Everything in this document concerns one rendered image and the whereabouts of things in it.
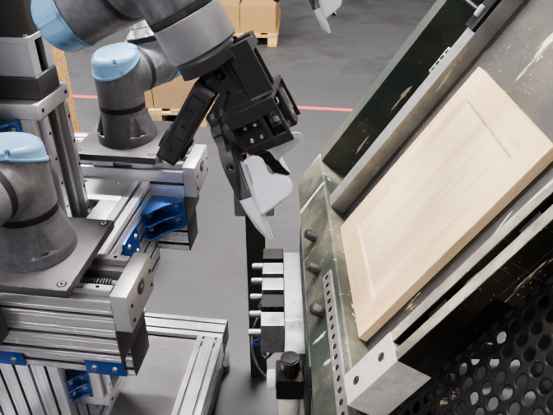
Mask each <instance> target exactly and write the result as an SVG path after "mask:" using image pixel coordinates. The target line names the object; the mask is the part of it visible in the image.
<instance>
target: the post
mask: <svg viewBox="0 0 553 415"><path fill-rule="evenodd" d="M245 232H246V254H247V278H248V300H249V312H250V311H251V310H259V308H258V304H259V302H260V301H251V300H250V294H251V293H262V285H252V284H251V278H252V277H261V278H263V270H262V269H252V263H262V262H263V249H266V247H265V236H263V235H262V234H261V233H260V232H259V231H258V230H257V229H256V227H255V226H254V224H253V223H252V222H251V220H250V219H249V217H245ZM255 320H256V318H250V317H249V328H250V329H252V328H253V324H254V321H255ZM256 329H261V318H259V320H258V322H257V325H256ZM253 350H254V354H255V357H256V359H257V361H258V364H259V365H260V367H261V368H262V370H263V372H264V373H265V374H267V359H265V358H264V357H263V355H262V353H261V350H260V347H253ZM250 367H251V377H263V376H262V374H261V373H260V371H259V370H258V368H257V367H256V365H255V363H254V361H253V357H252V353H251V348H250Z"/></svg>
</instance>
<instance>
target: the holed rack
mask: <svg viewBox="0 0 553 415"><path fill-rule="evenodd" d="M323 292H324V300H325V308H326V316H327V324H328V338H329V347H330V354H331V362H332V377H333V384H334V393H335V400H336V408H337V415H351V409H350V406H348V404H347V397H346V386H345V379H344V375H345V374H346V372H345V365H344V358H343V352H342V341H341V334H340V328H339V321H338V314H337V303H336V297H335V290H334V284H333V277H332V270H329V271H328V272H327V273H326V275H325V276H324V277H323Z"/></svg>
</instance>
